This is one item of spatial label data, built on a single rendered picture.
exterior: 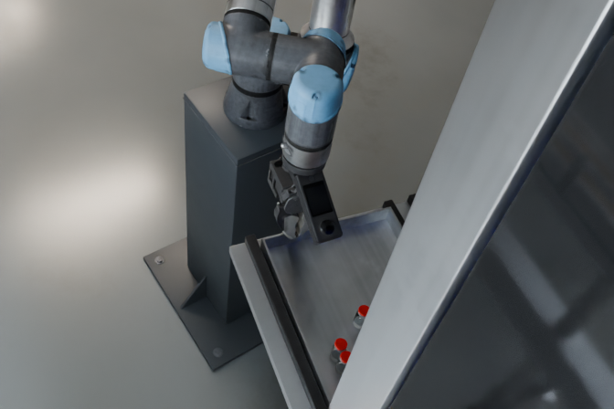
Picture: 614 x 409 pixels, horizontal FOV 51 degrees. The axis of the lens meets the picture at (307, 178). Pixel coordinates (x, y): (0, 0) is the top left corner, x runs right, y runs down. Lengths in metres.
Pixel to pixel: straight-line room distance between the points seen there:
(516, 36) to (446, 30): 3.00
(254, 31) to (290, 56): 0.07
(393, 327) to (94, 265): 1.75
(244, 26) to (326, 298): 0.48
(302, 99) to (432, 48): 2.33
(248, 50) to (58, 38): 2.11
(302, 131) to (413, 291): 0.48
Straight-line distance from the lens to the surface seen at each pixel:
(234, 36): 1.01
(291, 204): 1.07
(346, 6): 1.33
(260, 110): 1.48
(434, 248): 0.46
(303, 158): 0.98
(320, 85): 0.91
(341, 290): 1.16
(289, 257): 1.18
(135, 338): 2.09
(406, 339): 0.55
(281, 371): 1.08
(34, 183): 2.48
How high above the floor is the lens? 1.87
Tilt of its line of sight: 49 degrees down
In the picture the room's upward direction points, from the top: 11 degrees clockwise
